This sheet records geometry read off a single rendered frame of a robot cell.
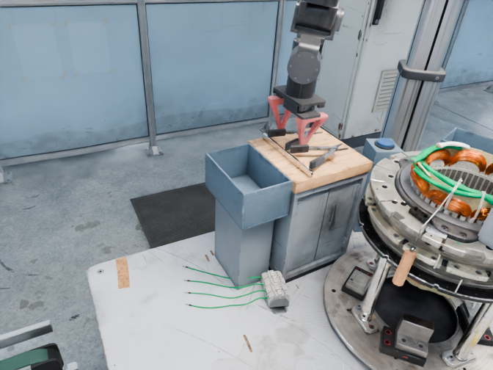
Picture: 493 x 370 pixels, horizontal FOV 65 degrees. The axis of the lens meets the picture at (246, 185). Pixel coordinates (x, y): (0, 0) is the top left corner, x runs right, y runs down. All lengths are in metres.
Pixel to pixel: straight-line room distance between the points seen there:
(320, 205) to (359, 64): 2.18
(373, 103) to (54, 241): 2.38
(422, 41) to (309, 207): 0.54
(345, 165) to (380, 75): 2.32
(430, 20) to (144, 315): 0.95
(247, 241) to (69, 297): 1.33
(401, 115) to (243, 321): 0.70
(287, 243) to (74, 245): 1.60
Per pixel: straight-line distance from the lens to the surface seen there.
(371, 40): 2.94
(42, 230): 2.43
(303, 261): 0.93
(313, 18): 0.75
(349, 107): 3.05
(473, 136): 1.14
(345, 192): 0.87
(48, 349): 0.92
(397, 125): 1.18
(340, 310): 0.88
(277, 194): 0.74
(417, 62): 1.14
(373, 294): 0.81
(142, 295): 0.91
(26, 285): 2.15
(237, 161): 0.87
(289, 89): 0.80
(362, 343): 0.85
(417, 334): 0.84
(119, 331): 0.86
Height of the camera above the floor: 1.47
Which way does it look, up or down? 34 degrees down
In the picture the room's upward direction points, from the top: 4 degrees clockwise
